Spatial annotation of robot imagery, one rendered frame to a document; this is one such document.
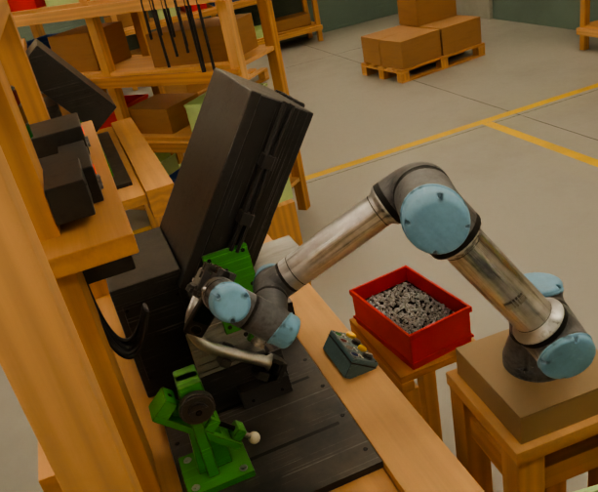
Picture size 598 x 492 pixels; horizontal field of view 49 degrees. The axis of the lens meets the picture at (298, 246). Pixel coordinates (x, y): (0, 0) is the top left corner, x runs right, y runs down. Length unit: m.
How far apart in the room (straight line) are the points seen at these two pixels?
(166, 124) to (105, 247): 3.55
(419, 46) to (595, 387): 6.32
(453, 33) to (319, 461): 6.80
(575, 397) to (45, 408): 1.11
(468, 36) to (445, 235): 6.97
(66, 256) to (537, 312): 0.88
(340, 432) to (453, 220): 0.62
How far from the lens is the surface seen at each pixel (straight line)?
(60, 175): 1.28
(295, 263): 1.39
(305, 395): 1.70
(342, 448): 1.55
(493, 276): 1.30
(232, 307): 1.26
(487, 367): 1.67
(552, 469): 1.72
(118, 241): 1.17
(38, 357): 0.92
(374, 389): 1.68
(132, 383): 1.96
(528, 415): 1.55
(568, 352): 1.42
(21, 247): 0.85
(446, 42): 7.91
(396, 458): 1.51
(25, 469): 3.32
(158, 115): 4.71
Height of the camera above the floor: 1.99
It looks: 27 degrees down
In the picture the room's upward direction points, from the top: 12 degrees counter-clockwise
